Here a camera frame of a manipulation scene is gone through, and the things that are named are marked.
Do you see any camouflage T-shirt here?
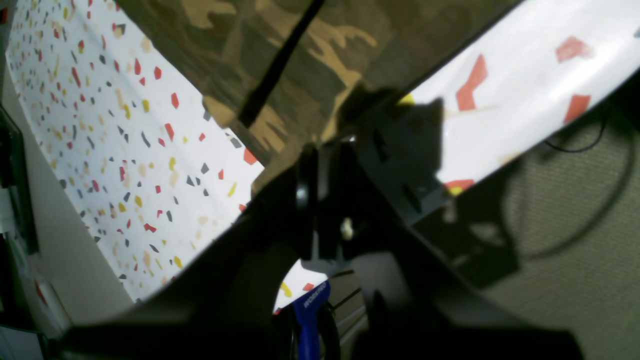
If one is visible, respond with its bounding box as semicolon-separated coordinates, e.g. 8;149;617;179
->
117;0;519;194

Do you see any blue clamp handle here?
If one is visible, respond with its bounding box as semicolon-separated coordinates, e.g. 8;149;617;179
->
293;280;330;360

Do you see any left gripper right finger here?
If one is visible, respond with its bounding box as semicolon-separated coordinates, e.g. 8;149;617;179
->
320;125;583;360

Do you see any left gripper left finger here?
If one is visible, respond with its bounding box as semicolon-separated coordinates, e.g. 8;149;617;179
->
60;146;319;360

